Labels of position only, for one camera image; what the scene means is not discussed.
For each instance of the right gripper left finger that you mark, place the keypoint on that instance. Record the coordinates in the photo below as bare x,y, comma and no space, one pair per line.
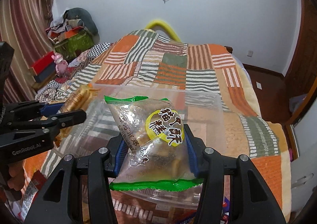
60,199

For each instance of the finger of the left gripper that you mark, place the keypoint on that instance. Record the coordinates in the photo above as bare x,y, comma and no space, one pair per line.
59,121
29,110

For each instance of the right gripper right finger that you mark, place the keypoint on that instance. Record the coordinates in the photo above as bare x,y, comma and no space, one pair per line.
251,200

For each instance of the orange cracker roll packet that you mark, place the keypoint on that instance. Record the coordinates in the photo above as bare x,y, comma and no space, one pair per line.
80,99

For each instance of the clear green-edged pastry bag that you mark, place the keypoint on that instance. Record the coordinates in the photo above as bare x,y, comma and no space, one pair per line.
157,156

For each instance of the red noodle snack bag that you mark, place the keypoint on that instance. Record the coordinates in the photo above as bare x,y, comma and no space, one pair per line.
34,186

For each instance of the hand in orange sleeve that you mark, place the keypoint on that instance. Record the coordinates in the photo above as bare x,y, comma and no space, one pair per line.
17,176

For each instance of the blue biscuit bag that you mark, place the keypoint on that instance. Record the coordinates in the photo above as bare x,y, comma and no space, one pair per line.
225,211

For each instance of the red and dark boxes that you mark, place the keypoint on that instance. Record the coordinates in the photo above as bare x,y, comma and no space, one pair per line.
43,71

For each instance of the pink plush toy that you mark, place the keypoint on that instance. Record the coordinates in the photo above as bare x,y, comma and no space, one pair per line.
61,65

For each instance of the pile of clothes and boxes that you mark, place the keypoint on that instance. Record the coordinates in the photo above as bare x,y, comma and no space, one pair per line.
73,33

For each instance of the patchwork striped bedspread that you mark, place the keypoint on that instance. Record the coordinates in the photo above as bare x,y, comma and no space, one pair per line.
147,59

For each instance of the striped maroon curtain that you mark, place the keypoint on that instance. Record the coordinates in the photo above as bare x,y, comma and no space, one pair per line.
23,27

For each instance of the clear plastic storage bin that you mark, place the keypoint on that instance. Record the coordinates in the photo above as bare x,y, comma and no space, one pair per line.
201,111

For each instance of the brown wooden door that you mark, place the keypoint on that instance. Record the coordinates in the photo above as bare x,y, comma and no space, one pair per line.
300,78

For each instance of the yellow headboard hoop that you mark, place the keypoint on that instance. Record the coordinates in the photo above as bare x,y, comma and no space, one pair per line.
157,23

